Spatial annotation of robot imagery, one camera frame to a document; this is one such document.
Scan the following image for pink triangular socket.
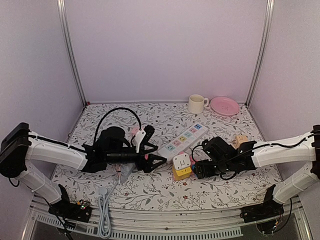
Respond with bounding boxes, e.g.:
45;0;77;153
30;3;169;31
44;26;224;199
179;151;195;166

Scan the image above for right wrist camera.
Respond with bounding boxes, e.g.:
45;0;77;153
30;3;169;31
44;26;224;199
201;139;213;156

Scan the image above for white square adapter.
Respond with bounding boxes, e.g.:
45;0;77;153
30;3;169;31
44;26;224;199
172;153;191;171

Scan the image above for right aluminium frame post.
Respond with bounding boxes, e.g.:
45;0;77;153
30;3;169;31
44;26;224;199
245;0;275;109

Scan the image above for pink thin bundled cable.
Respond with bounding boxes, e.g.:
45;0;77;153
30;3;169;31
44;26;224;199
113;164;124;183

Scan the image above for yellow square adapter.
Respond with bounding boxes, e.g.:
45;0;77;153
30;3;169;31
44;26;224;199
172;166;192;181

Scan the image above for beige dragon cube adapter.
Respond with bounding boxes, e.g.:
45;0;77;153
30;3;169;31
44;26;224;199
233;134;249;149

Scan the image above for white power strip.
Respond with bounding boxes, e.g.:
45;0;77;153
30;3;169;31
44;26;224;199
157;122;209;163

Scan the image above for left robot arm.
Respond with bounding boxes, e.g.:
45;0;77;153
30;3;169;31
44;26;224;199
0;122;167;217

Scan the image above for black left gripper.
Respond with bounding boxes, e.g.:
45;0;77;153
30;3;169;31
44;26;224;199
106;143;168;174

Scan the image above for aluminium frame post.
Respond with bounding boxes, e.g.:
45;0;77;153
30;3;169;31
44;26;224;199
56;0;87;107
245;0;275;109

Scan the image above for floral tablecloth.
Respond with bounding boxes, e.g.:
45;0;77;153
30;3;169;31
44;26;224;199
52;103;281;212

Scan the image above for pink cube socket adapter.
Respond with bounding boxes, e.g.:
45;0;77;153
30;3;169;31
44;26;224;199
131;127;140;137

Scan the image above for cream ribbed mug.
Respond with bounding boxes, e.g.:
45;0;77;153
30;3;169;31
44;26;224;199
187;94;209;114

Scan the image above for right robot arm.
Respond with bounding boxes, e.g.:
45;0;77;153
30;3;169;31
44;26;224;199
193;125;320;218

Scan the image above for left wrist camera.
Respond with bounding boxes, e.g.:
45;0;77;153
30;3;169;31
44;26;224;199
133;128;143;153

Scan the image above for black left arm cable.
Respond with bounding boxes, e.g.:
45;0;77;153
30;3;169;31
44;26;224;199
94;106;143;148

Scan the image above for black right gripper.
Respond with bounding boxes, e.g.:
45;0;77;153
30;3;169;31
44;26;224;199
194;159;233;179

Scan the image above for pink plate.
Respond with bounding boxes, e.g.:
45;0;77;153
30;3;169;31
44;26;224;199
209;96;240;117

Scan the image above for grey small power strip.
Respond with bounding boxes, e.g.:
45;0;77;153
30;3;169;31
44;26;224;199
117;163;136;184

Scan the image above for left aluminium frame post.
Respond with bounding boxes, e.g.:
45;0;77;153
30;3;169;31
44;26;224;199
56;0;87;107

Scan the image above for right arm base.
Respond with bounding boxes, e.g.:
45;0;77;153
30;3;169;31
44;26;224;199
239;184;293;235

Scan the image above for grey cable with puck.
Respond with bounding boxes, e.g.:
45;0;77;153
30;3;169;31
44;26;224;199
96;179;118;239

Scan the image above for front aluminium rail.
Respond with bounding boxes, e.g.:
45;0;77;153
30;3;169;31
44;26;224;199
21;195;314;240

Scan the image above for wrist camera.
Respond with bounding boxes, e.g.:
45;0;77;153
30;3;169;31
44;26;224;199
201;139;213;156
133;128;143;153

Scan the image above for cyan square adapter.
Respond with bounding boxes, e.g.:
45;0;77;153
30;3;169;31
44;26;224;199
191;164;197;176

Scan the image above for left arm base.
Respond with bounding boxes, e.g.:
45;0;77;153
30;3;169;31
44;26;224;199
48;184;92;223

